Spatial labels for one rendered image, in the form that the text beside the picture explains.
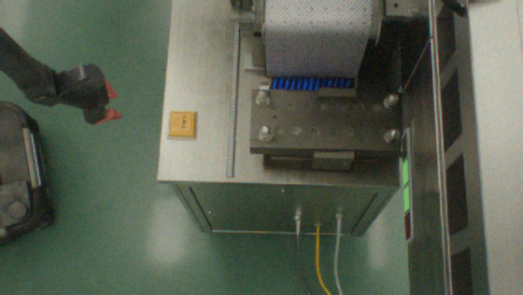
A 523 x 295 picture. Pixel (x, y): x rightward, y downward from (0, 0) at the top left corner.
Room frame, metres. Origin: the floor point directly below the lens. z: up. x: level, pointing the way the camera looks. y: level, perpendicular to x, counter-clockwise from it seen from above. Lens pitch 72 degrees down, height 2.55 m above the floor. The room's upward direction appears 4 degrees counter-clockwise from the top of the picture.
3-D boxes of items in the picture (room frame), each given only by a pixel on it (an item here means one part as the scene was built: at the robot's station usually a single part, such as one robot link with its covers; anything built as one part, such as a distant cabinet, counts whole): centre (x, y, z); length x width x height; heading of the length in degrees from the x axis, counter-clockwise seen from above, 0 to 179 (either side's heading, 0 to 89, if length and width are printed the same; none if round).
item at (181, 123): (0.61, 0.21, 0.91); 0.07 x 0.07 x 0.02; 84
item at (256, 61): (0.78, 0.00, 1.05); 0.06 x 0.05 x 0.31; 84
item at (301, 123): (0.55, -0.18, 1.00); 0.40 x 0.16 x 0.06; 84
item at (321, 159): (0.46, -0.18, 0.96); 0.10 x 0.03 x 0.11; 84
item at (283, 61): (0.67, -0.14, 1.11); 0.23 x 0.01 x 0.18; 84
